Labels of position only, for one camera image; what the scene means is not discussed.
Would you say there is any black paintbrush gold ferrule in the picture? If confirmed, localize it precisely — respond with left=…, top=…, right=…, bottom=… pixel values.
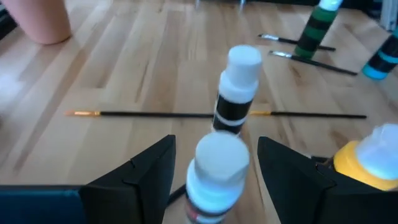
left=248, top=110, right=368, bottom=120
left=64, top=110, right=216, bottom=119

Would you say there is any small yellow paint bottle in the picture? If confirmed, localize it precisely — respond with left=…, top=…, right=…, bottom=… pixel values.
left=333, top=123, right=398, bottom=192

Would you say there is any small teal paint bottle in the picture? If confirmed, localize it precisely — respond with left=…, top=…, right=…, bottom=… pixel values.
left=361, top=26, right=398, bottom=80

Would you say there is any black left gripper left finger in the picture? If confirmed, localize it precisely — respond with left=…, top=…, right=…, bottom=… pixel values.
left=0, top=134, right=177, bottom=224

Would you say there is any orange cup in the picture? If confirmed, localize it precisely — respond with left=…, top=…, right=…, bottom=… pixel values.
left=1, top=0, right=73, bottom=45

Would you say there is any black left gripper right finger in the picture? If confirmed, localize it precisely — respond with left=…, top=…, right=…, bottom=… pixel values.
left=257, top=136, right=398, bottom=224

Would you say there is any small green paint bottle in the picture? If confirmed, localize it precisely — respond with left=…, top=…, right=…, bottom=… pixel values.
left=294, top=0, right=344, bottom=60

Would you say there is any white metal bracket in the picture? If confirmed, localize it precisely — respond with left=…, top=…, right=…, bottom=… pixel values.
left=381, top=0, right=398, bottom=32

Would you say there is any small white paint bottle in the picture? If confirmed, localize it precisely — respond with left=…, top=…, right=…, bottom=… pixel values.
left=211, top=44, right=263, bottom=136
left=183, top=130, right=251, bottom=224

